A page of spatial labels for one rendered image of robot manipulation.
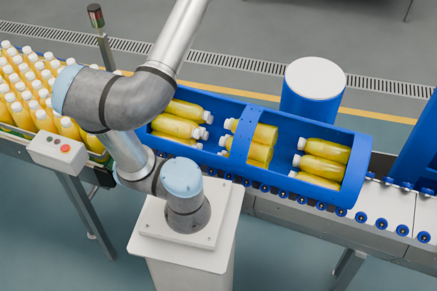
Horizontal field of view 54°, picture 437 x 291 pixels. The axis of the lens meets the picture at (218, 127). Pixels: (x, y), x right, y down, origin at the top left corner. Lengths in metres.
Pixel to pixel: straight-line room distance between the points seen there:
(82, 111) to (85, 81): 0.06
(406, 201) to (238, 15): 2.69
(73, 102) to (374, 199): 1.27
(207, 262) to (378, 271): 1.53
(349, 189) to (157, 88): 0.87
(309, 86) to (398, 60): 1.99
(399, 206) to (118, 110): 1.27
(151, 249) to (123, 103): 0.65
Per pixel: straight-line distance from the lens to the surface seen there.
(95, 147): 1.82
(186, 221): 1.33
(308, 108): 1.97
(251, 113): 1.57
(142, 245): 1.41
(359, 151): 1.53
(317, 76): 2.03
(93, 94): 0.89
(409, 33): 4.21
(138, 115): 0.87
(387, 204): 1.82
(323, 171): 1.65
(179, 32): 0.95
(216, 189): 1.45
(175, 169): 1.22
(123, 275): 2.63
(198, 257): 1.37
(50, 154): 1.75
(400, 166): 2.50
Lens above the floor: 2.42
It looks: 51 degrees down
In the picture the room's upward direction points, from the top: 1 degrees counter-clockwise
